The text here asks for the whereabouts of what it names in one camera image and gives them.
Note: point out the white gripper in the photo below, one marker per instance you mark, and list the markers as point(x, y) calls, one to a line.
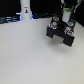
point(68, 8)

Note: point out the black kcup holder drawer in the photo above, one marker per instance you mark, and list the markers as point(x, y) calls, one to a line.
point(58, 34)

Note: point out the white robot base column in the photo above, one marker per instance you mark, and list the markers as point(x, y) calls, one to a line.
point(26, 13)

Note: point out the kcup pod back left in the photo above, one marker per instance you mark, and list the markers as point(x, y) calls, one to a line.
point(55, 18)

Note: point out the kcup pod back right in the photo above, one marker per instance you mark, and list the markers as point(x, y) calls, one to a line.
point(70, 23)

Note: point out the kcup pod front left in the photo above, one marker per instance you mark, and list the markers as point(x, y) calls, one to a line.
point(53, 26)

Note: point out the kcup pod front right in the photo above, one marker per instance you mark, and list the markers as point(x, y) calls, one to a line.
point(69, 32)

